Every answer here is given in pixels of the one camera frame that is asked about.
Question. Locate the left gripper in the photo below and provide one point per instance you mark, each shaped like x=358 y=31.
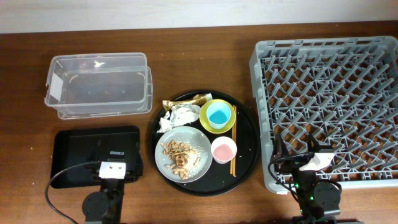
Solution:
x=130 y=175

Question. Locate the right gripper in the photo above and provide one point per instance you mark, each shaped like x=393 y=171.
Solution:
x=294 y=163

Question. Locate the small white tissue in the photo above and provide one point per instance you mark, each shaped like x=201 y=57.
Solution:
x=165 y=123

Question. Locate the pink cup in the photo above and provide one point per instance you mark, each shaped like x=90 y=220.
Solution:
x=221 y=149

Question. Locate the large white tissue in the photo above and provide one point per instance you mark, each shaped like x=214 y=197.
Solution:
x=184 y=114

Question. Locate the light blue cup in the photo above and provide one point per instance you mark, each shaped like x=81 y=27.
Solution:
x=218 y=114

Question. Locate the yellow bowl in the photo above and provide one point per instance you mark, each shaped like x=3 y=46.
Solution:
x=204 y=121

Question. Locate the gold snack wrapper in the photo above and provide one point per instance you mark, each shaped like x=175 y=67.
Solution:
x=196 y=100

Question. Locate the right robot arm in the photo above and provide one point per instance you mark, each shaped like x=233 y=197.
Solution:
x=318 y=199

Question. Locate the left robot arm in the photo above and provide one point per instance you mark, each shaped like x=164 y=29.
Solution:
x=105 y=205

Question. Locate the grey dishwasher rack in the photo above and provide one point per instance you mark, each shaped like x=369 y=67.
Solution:
x=342 y=91

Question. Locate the black rectangular tray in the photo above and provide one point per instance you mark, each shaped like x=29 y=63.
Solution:
x=72 y=147

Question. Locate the food scraps on plate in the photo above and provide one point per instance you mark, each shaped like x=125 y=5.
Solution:
x=184 y=158

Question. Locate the left wooden chopstick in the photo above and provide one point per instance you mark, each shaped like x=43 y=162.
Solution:
x=232 y=149

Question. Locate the wooden chopstick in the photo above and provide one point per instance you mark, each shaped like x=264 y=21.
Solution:
x=232 y=149
x=235 y=147

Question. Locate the grey plate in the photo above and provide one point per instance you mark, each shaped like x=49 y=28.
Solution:
x=188 y=135

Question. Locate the right wooden chopstick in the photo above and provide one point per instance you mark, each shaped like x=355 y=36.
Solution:
x=235 y=147

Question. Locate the clear plastic bin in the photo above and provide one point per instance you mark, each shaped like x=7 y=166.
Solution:
x=99 y=85

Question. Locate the round black tray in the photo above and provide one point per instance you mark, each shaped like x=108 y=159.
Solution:
x=217 y=179

